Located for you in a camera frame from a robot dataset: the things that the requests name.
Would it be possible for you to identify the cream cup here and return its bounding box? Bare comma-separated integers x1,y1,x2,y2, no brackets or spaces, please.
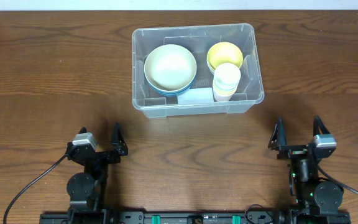
214,63,241,86

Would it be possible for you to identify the yellow cup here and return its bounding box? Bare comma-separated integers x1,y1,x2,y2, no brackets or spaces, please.
213,85,237,95
213,88,237,95

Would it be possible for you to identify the clear plastic storage container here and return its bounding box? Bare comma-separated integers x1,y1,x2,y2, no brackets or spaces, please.
132,23,265,118

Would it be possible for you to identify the light blue cup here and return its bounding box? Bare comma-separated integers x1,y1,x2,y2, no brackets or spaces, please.
213,80,238,90

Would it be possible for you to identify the dark blue bowl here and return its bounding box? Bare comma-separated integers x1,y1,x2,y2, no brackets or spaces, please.
148,80,195,97
152,87,190,97

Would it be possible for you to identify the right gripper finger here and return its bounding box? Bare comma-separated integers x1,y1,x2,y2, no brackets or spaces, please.
268,117,287,151
313,115,330,136

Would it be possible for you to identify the pink cup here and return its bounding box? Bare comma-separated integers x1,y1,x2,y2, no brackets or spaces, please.
213,92,233,102

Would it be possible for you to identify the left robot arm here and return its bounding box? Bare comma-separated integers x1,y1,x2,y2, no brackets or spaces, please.
65,123,128,223

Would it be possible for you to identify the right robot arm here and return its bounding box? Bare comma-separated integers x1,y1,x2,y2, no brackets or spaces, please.
268,116,344,223

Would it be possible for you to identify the small yellow bowl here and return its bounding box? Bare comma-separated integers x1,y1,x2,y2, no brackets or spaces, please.
206,42,244,69

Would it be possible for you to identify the small white bowl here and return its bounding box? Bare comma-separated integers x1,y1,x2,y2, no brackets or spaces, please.
207,62,215,75

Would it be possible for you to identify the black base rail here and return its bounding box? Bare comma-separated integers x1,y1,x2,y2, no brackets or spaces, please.
39,209,351,224

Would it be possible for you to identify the cream bowl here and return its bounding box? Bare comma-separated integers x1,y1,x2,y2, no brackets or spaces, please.
144,44,197,91

